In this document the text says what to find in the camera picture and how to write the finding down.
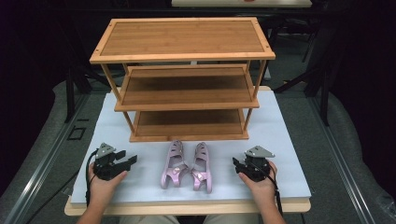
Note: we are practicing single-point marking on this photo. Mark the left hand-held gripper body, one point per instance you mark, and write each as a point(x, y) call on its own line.
point(104, 165)

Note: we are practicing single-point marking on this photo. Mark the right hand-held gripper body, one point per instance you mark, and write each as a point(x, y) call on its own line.
point(257, 168)

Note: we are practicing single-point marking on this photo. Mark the pink child sandal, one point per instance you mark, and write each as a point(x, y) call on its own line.
point(201, 161)
point(174, 161)

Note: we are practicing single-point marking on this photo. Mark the three-tier wooden shoe rack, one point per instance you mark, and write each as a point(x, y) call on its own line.
point(182, 39)

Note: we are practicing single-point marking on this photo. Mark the person's right hand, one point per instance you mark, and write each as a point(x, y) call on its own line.
point(263, 189)

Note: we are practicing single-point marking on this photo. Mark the person's left hand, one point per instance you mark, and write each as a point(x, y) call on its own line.
point(101, 188)

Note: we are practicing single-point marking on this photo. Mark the white board mat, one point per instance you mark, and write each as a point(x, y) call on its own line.
point(143, 183)

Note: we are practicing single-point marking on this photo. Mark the black metal stand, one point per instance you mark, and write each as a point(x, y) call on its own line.
point(323, 93)
point(70, 93)

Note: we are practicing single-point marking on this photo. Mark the metal floor rail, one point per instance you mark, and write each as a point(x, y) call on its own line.
point(46, 155)
point(342, 161)

